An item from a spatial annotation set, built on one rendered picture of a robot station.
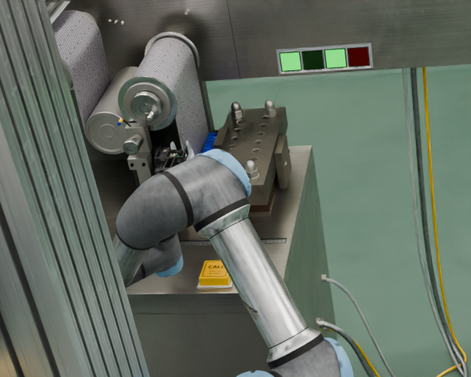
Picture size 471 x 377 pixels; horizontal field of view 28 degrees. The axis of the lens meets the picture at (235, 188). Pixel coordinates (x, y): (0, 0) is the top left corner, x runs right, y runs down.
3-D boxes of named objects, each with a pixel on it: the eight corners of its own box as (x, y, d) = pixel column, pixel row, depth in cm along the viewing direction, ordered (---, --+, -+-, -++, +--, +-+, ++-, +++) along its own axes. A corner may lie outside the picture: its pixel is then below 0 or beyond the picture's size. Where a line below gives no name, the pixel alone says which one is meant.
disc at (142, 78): (125, 132, 232) (111, 78, 224) (125, 132, 232) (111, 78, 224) (182, 129, 228) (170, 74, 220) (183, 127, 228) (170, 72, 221)
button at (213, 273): (199, 286, 220) (198, 278, 218) (206, 268, 225) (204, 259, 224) (229, 286, 218) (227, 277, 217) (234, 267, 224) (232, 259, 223)
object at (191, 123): (188, 180, 237) (175, 117, 228) (207, 134, 257) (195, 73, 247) (191, 180, 237) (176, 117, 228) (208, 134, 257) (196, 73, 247)
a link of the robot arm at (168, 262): (134, 275, 218) (123, 237, 212) (174, 254, 223) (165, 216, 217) (150, 290, 212) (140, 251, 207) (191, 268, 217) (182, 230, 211)
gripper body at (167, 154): (188, 143, 224) (177, 170, 214) (195, 174, 229) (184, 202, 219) (158, 145, 226) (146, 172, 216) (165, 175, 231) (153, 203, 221)
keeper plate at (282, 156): (279, 188, 248) (274, 152, 243) (284, 168, 257) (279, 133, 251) (288, 188, 248) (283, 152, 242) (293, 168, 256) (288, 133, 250)
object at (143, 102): (143, 88, 221) (167, 108, 223) (145, 84, 223) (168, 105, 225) (123, 107, 225) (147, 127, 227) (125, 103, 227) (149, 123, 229)
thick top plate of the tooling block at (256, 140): (204, 206, 235) (200, 186, 232) (232, 128, 268) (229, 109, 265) (267, 205, 232) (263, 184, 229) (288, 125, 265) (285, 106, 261)
